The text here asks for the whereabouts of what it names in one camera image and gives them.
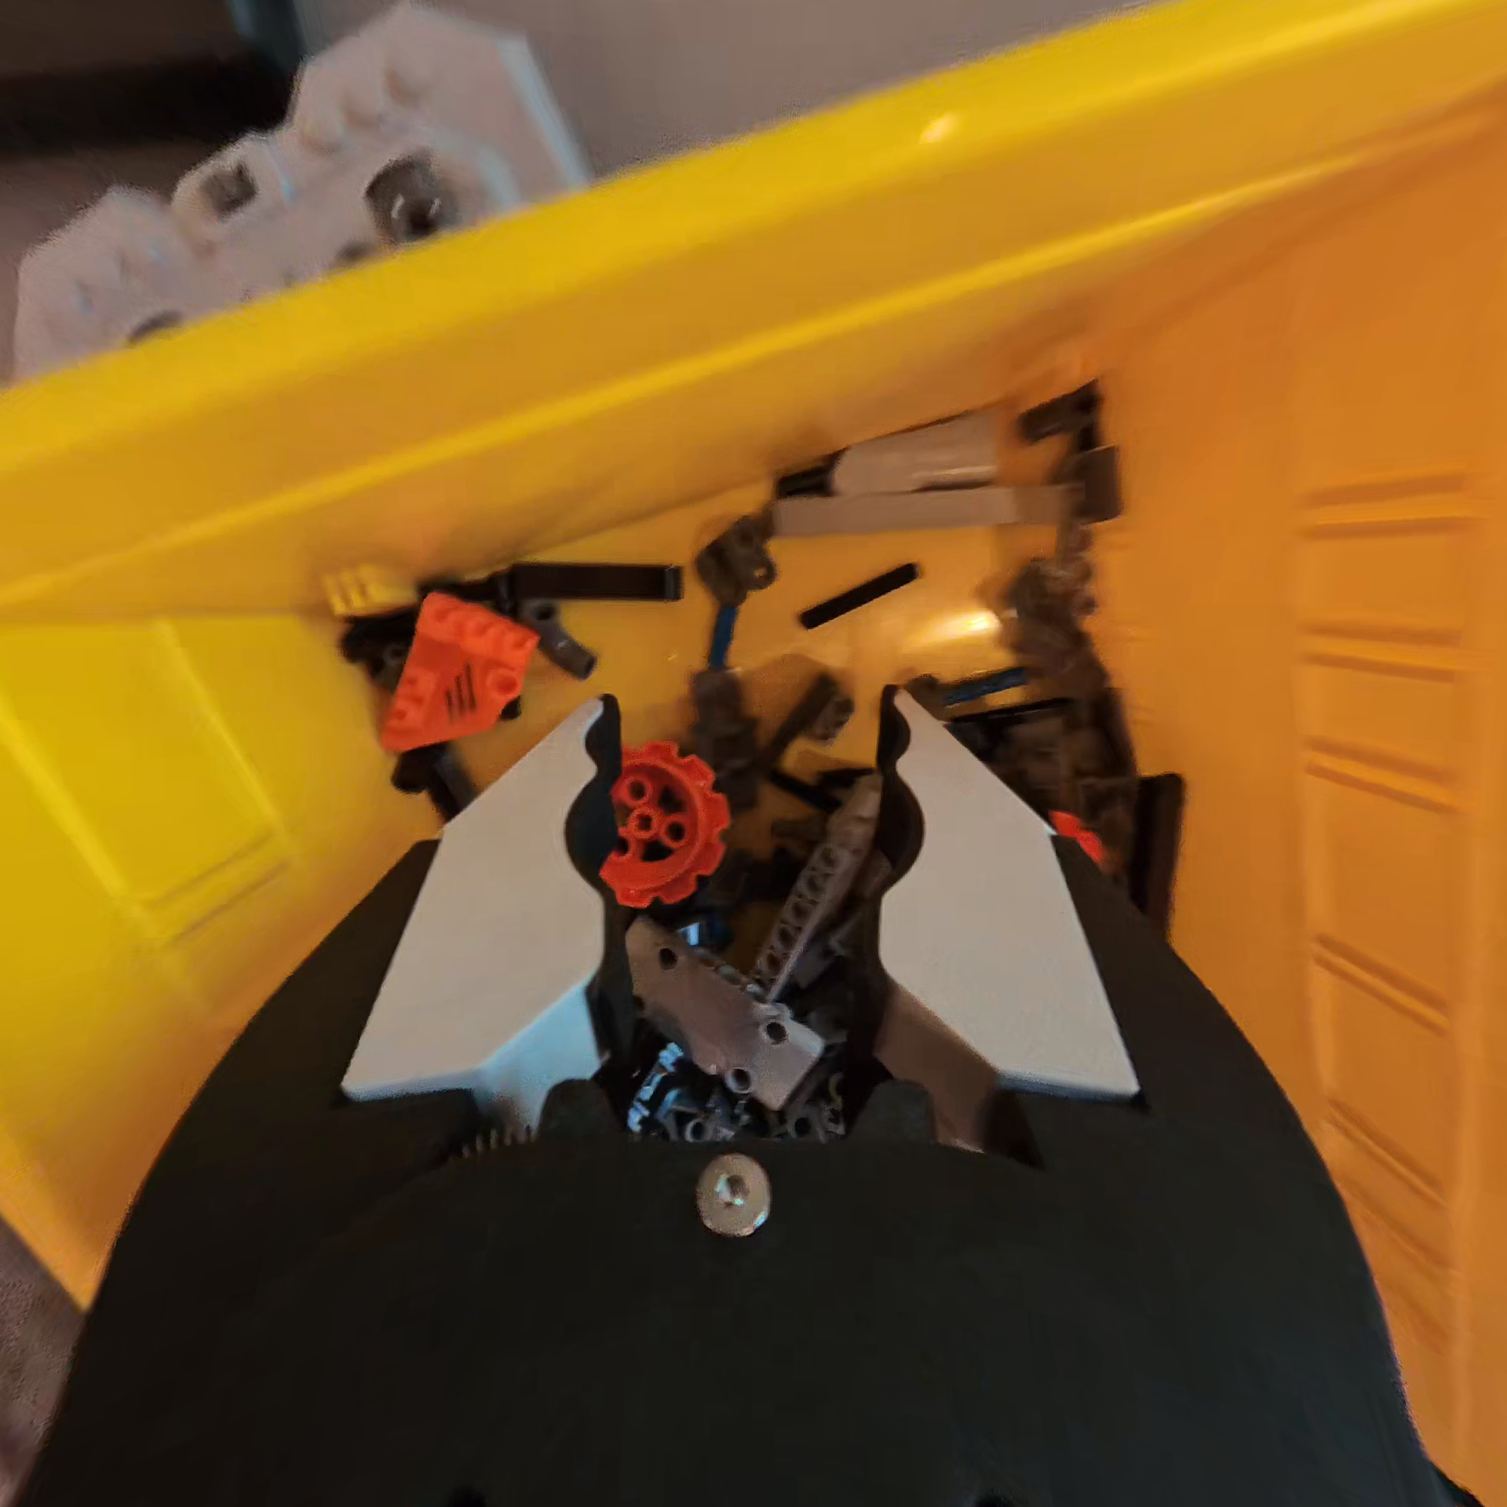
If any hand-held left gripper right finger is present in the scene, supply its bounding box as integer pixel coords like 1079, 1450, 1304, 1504
864, 686, 1141, 1148

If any light grey toy block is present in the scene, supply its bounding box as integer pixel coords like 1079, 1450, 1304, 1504
13, 0, 590, 379

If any grey block with holes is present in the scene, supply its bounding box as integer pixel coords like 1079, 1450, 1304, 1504
622, 914, 828, 1111

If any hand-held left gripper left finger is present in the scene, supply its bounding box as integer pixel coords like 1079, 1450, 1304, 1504
340, 695, 632, 1137

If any large orange gear wheel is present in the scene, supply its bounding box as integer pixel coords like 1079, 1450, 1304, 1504
596, 739, 733, 911

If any long black flat strip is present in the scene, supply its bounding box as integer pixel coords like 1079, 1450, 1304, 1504
1131, 772, 1187, 925

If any pile of toy building parts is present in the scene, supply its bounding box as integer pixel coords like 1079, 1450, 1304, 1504
320, 383, 1187, 1144

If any yellow plastic bin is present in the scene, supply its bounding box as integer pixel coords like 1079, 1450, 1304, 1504
0, 0, 1507, 1485

